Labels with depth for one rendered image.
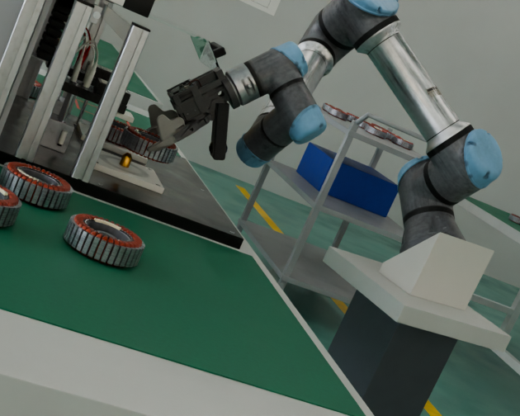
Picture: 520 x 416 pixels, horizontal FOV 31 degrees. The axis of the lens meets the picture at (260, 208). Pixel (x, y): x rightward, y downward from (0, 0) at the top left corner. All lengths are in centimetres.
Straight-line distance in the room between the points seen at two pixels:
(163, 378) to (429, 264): 110
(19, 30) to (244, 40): 582
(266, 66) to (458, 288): 67
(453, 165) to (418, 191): 12
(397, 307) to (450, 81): 613
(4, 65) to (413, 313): 93
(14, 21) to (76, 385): 80
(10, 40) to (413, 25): 637
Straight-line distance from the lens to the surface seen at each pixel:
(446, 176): 207
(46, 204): 144
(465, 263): 209
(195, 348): 113
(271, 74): 182
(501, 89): 820
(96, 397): 91
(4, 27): 158
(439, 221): 208
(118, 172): 176
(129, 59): 160
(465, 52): 799
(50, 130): 178
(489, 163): 206
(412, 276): 203
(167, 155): 180
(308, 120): 179
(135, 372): 100
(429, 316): 195
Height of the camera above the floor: 112
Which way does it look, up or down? 10 degrees down
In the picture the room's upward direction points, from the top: 24 degrees clockwise
